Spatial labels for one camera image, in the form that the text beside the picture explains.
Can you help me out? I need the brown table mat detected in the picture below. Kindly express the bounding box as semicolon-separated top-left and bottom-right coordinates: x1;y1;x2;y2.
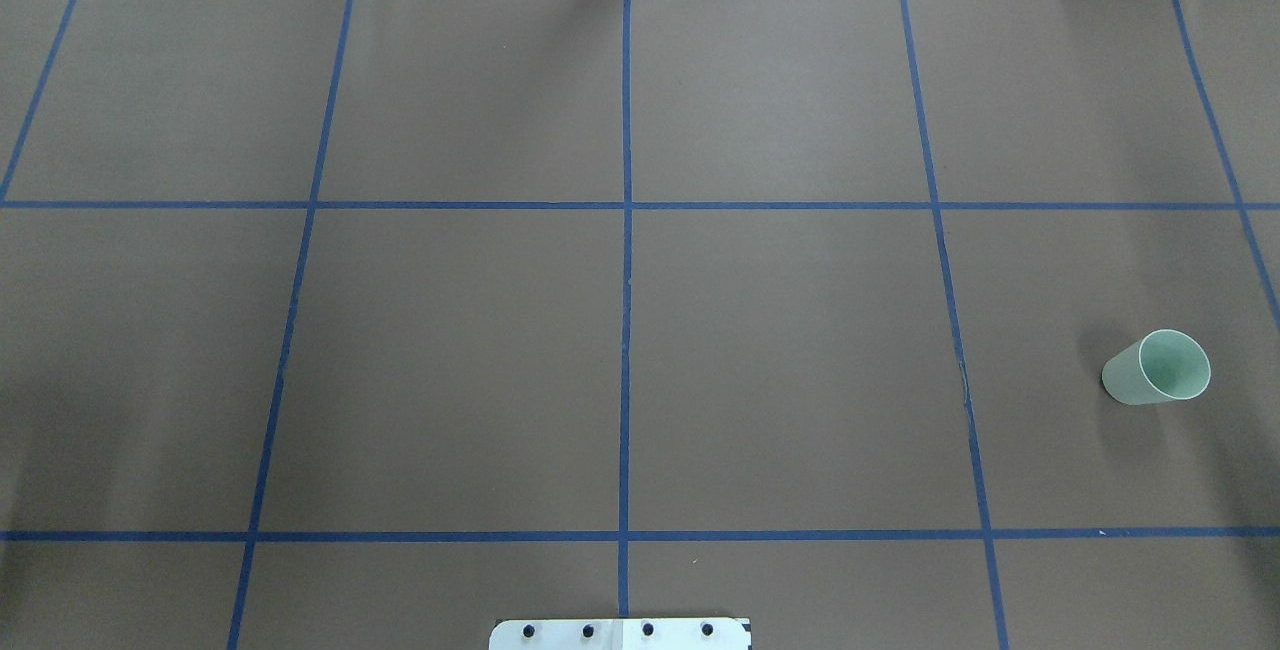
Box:
3;0;1277;649

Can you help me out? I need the light green plastic cup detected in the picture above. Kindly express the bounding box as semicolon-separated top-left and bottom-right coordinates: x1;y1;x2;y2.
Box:
1101;328;1213;407

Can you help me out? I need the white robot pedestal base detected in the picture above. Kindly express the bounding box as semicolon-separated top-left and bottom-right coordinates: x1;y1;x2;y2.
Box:
488;617;753;649

